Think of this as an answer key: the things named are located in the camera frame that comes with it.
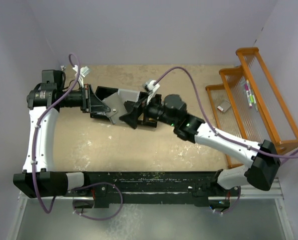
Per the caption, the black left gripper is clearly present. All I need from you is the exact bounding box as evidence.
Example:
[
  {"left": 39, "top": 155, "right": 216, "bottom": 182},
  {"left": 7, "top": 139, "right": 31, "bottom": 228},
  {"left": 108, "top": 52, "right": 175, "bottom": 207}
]
[{"left": 60, "top": 83, "right": 110, "bottom": 113}]

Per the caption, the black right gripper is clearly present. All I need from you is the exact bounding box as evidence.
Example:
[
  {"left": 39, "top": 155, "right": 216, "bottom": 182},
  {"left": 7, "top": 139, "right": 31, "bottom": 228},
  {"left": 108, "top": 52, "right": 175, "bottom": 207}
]
[{"left": 120, "top": 93, "right": 177, "bottom": 129}]

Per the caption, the grey card holder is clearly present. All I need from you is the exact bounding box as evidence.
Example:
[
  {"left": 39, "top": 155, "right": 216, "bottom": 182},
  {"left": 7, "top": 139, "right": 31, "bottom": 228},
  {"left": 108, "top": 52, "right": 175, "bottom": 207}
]
[{"left": 103, "top": 92, "right": 127, "bottom": 125}]

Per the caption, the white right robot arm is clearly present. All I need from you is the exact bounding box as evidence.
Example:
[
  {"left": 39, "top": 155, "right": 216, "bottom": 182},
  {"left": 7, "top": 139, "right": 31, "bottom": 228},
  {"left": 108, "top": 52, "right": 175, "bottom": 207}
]
[{"left": 119, "top": 94, "right": 280, "bottom": 196}]

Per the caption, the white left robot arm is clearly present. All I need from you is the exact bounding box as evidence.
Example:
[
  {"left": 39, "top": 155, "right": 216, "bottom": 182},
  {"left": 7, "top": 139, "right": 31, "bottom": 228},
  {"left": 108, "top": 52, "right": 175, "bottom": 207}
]
[{"left": 13, "top": 66, "right": 110, "bottom": 198}]

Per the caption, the black bin with gold cards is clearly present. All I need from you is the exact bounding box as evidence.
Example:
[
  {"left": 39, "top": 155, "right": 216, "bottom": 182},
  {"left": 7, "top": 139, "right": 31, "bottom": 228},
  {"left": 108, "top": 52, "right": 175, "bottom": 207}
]
[{"left": 137, "top": 91, "right": 162, "bottom": 128}]

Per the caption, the pink marker pen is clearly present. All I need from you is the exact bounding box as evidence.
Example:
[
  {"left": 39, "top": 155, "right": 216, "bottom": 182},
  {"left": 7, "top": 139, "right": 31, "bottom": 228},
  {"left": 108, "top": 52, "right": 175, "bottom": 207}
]
[{"left": 244, "top": 80, "right": 252, "bottom": 101}]

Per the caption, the green marker pen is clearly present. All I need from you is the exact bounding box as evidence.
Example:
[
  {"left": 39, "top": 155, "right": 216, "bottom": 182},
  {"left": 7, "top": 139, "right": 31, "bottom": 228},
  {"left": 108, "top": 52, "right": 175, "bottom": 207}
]
[{"left": 247, "top": 93, "right": 258, "bottom": 111}]

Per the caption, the orange wooden rack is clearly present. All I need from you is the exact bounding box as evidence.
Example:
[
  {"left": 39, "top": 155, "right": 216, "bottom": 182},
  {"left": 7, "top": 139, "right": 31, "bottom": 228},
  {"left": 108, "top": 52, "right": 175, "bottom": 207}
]
[{"left": 205, "top": 47, "right": 298, "bottom": 155}]

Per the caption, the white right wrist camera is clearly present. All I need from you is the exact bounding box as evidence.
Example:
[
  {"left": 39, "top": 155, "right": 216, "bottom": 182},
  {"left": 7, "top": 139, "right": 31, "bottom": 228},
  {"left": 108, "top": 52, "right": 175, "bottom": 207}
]
[{"left": 143, "top": 79, "right": 160, "bottom": 103}]

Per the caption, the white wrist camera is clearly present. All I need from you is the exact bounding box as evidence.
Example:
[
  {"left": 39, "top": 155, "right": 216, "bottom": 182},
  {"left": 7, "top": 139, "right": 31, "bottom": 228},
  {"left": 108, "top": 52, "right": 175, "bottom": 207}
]
[
  {"left": 143, "top": 79, "right": 160, "bottom": 103},
  {"left": 72, "top": 65, "right": 91, "bottom": 87}
]

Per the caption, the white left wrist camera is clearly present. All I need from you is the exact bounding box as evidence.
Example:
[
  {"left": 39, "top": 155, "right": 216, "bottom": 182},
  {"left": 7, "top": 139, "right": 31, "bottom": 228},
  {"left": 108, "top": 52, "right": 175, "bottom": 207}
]
[{"left": 72, "top": 65, "right": 91, "bottom": 87}]

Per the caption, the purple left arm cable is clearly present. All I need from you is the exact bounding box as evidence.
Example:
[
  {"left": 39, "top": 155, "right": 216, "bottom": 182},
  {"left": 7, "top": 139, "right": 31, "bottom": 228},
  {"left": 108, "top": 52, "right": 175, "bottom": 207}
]
[{"left": 31, "top": 52, "right": 82, "bottom": 215}]

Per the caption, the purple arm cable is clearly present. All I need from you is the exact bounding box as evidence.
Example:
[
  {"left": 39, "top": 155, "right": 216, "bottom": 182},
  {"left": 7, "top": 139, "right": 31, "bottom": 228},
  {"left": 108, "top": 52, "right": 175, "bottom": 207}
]
[
  {"left": 31, "top": 52, "right": 82, "bottom": 215},
  {"left": 155, "top": 66, "right": 298, "bottom": 159}
]

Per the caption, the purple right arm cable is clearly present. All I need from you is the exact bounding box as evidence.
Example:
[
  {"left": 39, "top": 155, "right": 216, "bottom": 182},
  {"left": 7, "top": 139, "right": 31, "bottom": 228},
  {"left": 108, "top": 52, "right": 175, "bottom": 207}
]
[{"left": 155, "top": 66, "right": 298, "bottom": 159}]

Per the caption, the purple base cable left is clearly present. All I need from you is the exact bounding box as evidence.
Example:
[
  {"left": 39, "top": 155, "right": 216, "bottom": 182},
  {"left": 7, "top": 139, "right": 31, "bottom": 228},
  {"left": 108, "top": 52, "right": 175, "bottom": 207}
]
[{"left": 72, "top": 182, "right": 125, "bottom": 221}]

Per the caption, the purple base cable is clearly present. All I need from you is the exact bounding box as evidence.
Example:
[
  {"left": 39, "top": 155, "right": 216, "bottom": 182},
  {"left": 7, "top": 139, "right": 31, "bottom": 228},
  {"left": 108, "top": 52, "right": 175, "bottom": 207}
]
[
  {"left": 72, "top": 182, "right": 125, "bottom": 221},
  {"left": 210, "top": 184, "right": 241, "bottom": 216}
]

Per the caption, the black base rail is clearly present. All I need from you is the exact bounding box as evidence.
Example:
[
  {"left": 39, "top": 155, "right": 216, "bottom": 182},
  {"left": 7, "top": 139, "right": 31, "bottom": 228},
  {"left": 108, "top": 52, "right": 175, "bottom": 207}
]
[{"left": 66, "top": 171, "right": 240, "bottom": 209}]

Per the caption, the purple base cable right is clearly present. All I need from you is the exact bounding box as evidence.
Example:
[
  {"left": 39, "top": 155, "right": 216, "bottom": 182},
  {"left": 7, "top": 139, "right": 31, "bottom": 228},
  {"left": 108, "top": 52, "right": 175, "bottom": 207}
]
[{"left": 210, "top": 184, "right": 241, "bottom": 216}]

